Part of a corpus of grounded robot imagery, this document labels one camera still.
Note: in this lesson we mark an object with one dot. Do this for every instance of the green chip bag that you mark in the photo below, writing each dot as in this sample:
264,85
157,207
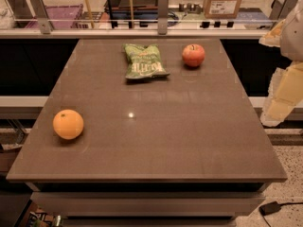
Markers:
144,62

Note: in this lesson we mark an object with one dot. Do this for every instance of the black power adapter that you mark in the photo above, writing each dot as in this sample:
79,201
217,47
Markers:
269,208

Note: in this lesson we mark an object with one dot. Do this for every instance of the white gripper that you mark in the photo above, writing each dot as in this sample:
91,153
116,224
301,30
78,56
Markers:
293,37

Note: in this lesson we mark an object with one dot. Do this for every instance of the orange fruit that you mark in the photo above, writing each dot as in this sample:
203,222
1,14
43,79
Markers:
68,124

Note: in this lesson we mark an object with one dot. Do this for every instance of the cardboard box with label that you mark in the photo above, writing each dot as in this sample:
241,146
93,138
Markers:
221,9

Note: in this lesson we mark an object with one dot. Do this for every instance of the grey metal rail bracket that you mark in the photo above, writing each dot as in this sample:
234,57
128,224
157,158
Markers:
162,21

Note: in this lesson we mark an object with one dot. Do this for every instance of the purple plastic crate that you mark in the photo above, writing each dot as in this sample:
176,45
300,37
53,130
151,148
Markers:
64,17

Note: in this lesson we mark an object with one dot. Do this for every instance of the grey right rail bracket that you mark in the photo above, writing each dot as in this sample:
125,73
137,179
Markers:
280,10

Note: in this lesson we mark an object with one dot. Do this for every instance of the grey left rail bracket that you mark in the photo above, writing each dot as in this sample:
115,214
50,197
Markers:
41,15

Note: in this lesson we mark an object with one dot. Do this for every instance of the red apple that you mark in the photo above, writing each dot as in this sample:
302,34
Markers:
193,55

